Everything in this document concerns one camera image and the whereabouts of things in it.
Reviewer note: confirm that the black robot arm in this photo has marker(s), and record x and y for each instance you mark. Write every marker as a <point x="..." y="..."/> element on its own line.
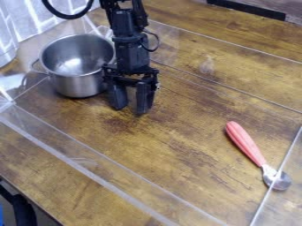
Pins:
<point x="128" y="18"/>

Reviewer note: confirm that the clear acrylic enclosure wall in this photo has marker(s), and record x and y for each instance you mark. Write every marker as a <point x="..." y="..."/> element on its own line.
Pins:
<point x="102" y="166"/>

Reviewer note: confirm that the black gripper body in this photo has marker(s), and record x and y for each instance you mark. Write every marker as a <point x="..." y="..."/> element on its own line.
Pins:
<point x="132" y="69"/>

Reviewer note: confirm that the red handled metal spoon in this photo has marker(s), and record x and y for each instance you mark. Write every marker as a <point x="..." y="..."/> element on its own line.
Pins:
<point x="277" y="180"/>

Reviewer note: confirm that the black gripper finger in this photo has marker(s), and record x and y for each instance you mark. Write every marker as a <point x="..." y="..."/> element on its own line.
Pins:
<point x="145" y="97"/>
<point x="117" y="96"/>

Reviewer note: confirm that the black bar at back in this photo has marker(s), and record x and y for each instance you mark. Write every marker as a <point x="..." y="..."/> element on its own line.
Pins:
<point x="249" y="9"/>

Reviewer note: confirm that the silver metal pot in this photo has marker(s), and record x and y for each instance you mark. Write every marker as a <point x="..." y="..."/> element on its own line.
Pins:
<point x="71" y="60"/>

